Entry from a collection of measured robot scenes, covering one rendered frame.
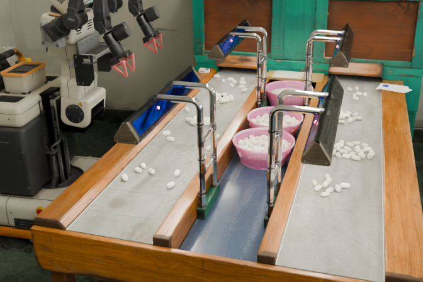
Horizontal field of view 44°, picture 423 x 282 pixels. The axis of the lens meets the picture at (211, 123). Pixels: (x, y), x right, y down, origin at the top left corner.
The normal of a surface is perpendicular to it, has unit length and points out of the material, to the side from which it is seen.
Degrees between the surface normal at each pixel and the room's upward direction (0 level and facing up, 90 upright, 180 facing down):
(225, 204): 0
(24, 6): 90
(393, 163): 0
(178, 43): 90
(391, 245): 0
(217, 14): 90
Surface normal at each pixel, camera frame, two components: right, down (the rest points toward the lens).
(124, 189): -0.02, -0.92
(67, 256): -0.29, 0.37
